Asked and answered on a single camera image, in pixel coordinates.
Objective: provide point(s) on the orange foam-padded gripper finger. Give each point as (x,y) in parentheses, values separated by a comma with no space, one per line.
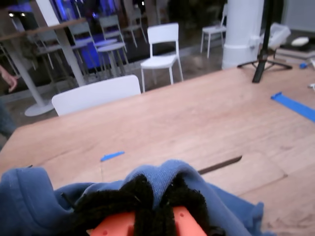
(110,201)
(184,201)

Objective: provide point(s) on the blue printed T-shirt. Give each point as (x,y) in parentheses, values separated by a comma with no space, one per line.
(24,196)

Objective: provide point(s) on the bystander bare hand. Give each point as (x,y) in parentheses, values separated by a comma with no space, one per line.
(11,82)

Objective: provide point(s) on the short blue tape strip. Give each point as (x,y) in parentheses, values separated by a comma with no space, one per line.
(112,156)

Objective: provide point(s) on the white chair with solid backrest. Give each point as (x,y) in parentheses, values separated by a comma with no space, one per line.
(98,96)

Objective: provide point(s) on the bystander blue jeans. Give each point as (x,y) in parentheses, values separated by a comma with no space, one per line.
(6,123)

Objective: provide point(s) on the white open-back chair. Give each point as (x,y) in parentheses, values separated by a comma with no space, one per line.
(160,62)
(214,29)

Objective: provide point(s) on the white slanted column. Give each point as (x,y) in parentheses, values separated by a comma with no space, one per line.
(73,64)

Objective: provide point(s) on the long blue tape strip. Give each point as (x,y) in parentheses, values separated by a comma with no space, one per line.
(292,104)

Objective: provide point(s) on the round white side table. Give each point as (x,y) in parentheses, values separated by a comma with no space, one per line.
(112,46)
(105,41)

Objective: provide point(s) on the black tripod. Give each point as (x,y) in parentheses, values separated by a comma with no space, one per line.
(261,64)

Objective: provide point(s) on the pale green chair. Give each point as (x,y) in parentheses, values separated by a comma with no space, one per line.
(80,30)
(136,17)
(109,23)

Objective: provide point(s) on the white round pillar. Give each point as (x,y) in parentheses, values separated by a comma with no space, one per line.
(243,37)

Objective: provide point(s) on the small blue object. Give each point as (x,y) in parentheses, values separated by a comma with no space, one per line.
(303,66)

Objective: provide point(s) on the stacked books with mouse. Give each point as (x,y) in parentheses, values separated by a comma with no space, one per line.
(295,52)

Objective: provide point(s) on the white oval object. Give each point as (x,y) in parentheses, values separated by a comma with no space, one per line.
(299,41)

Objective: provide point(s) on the wooden high table white pedestal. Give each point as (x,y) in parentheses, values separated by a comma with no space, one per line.
(29,86)

